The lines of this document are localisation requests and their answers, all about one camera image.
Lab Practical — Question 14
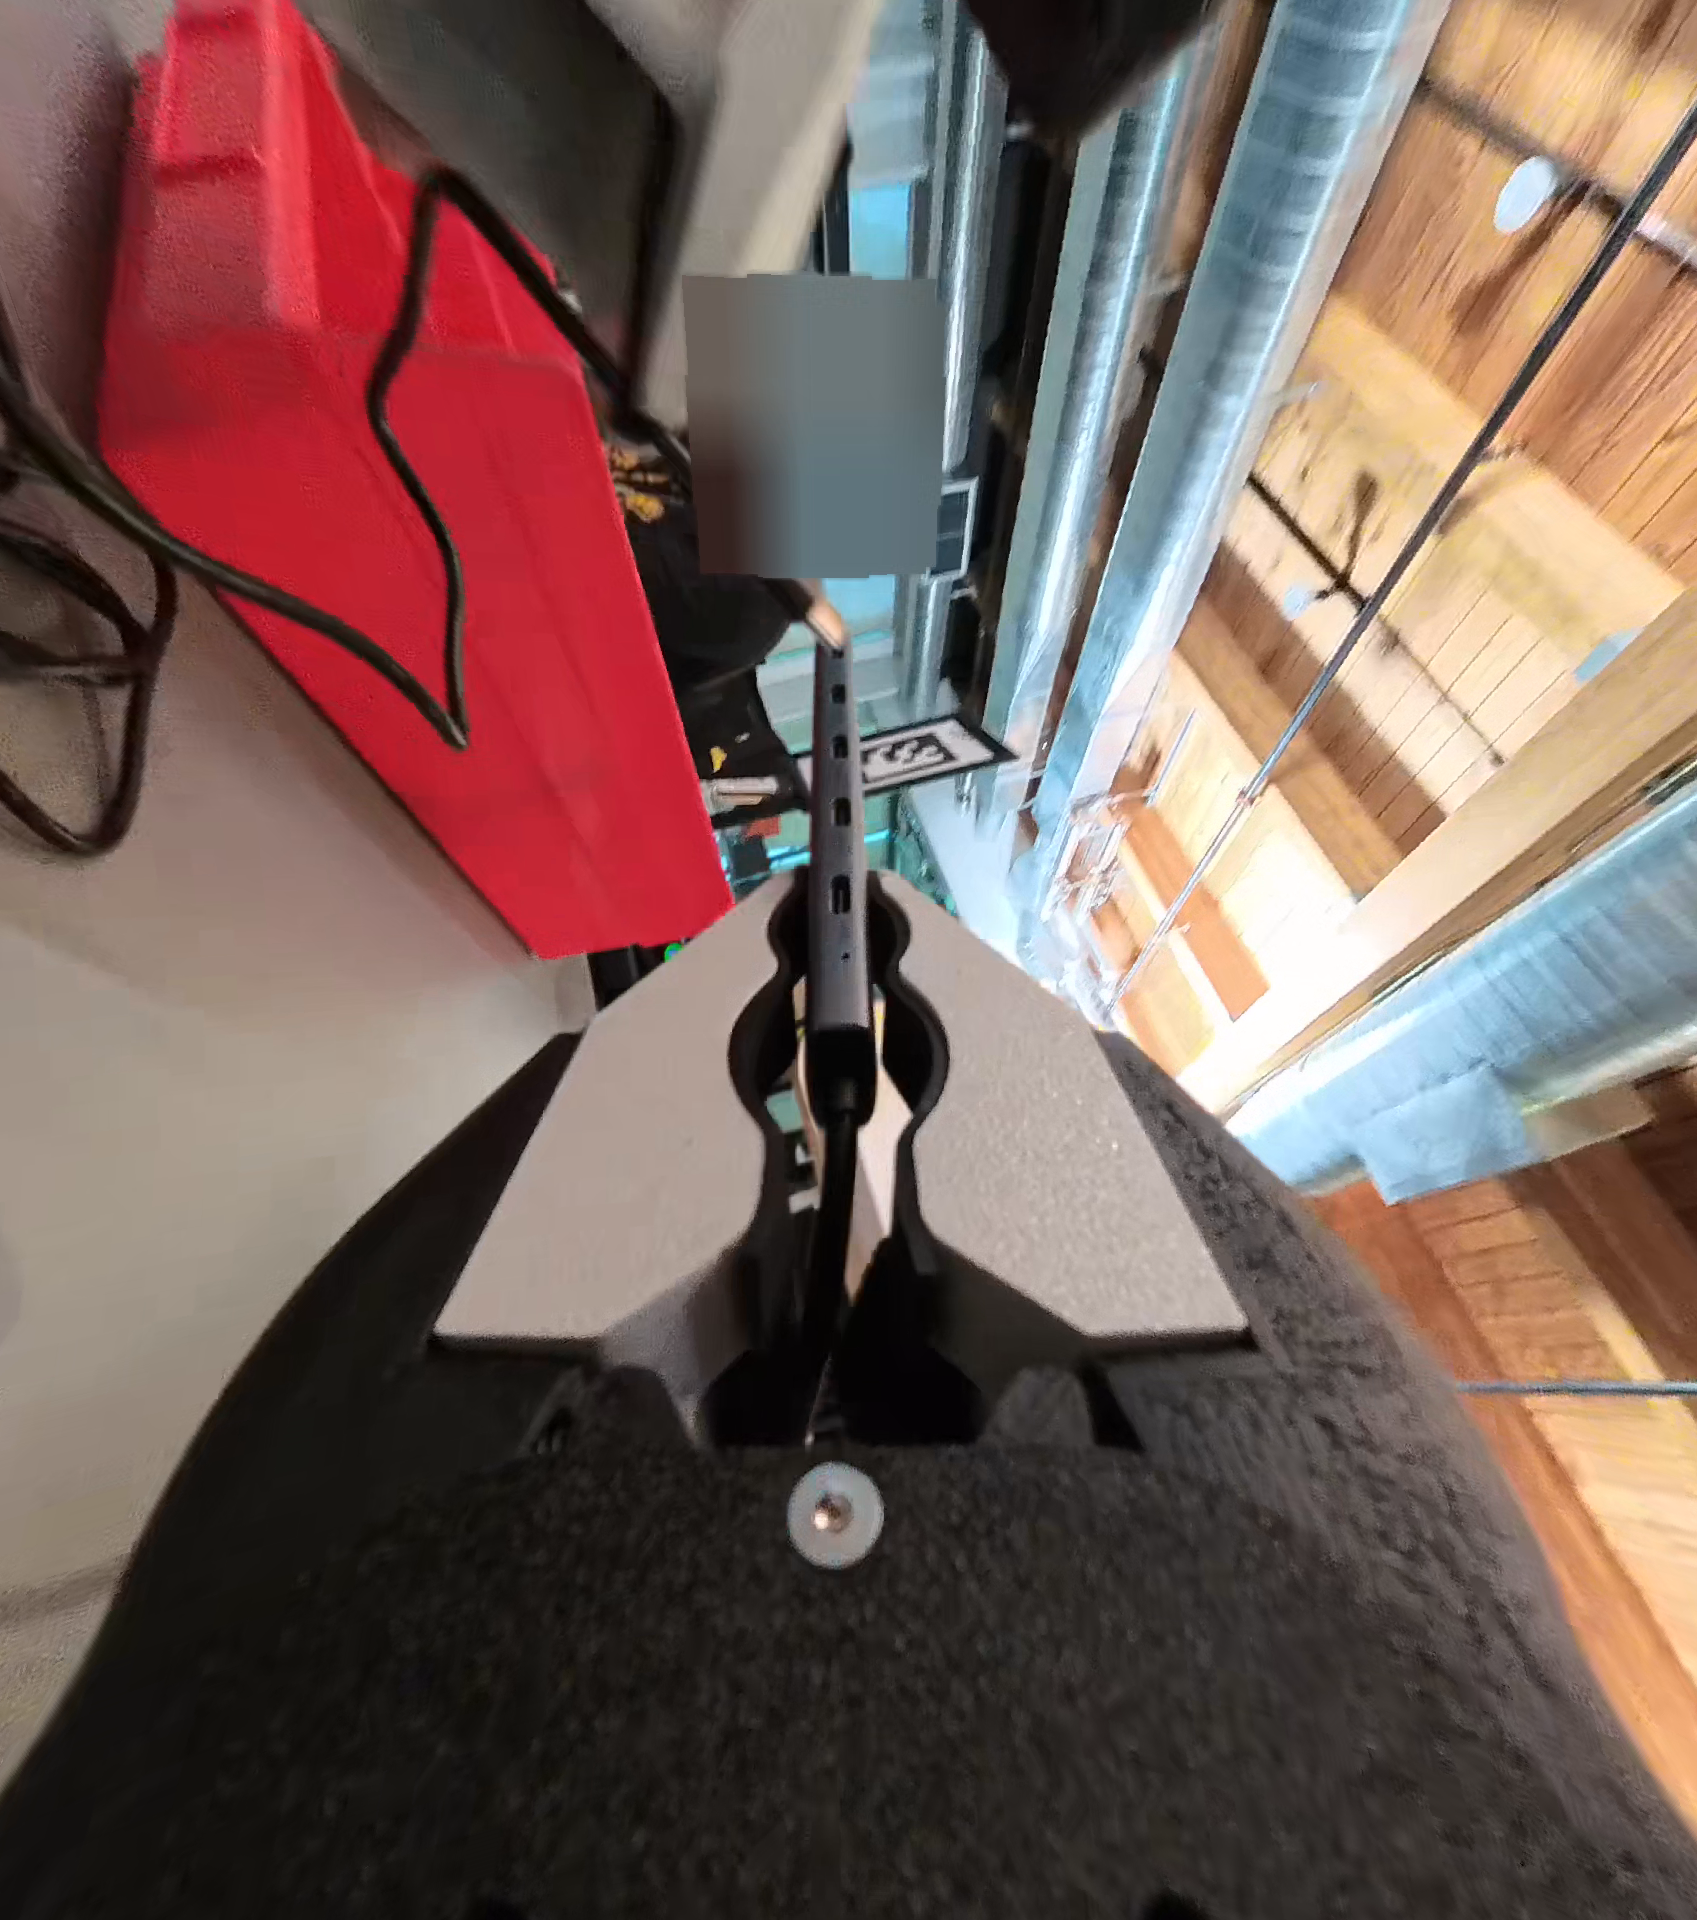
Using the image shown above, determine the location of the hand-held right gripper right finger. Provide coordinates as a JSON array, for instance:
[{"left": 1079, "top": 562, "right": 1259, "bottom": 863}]
[{"left": 870, "top": 871, "right": 1253, "bottom": 1352}]

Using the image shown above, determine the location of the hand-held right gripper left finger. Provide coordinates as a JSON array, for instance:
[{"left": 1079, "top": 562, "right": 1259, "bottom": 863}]
[{"left": 433, "top": 871, "right": 808, "bottom": 1360}]

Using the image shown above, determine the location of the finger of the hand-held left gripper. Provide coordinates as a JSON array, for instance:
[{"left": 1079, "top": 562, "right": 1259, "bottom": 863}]
[
  {"left": 592, "top": 0, "right": 869, "bottom": 430},
  {"left": 291, "top": 0, "right": 679, "bottom": 377}
]

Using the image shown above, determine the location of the grey hub with black cable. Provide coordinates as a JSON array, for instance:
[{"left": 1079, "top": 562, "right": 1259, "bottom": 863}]
[{"left": 783, "top": 635, "right": 882, "bottom": 1428}]

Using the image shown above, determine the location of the red plastic bin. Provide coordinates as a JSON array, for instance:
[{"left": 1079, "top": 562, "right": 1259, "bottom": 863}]
[{"left": 97, "top": 0, "right": 736, "bottom": 961}]

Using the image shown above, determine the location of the black cable with gold bands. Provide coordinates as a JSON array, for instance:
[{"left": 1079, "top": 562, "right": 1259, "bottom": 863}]
[{"left": 0, "top": 0, "right": 177, "bottom": 859}]

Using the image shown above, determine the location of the grey desk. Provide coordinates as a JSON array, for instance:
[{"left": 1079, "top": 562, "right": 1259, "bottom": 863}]
[{"left": 0, "top": 0, "right": 729, "bottom": 1848}]

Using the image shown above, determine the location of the black power station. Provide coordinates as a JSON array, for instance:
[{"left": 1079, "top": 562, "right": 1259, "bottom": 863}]
[{"left": 590, "top": 925, "right": 706, "bottom": 1010}]

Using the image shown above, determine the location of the black framed tag sign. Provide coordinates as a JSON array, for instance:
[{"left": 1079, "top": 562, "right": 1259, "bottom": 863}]
[{"left": 799, "top": 716, "right": 1019, "bottom": 800}]

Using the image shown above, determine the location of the silver round duct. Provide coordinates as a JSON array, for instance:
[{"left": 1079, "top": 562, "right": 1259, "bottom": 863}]
[{"left": 981, "top": 59, "right": 1210, "bottom": 751}]

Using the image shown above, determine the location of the foil wrapped duct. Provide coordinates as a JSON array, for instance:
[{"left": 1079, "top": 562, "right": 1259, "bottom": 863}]
[{"left": 1021, "top": 0, "right": 1412, "bottom": 969}]

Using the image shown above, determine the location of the silver spiral duct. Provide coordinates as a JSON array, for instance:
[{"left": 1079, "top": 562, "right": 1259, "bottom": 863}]
[{"left": 1230, "top": 720, "right": 1697, "bottom": 1206}]

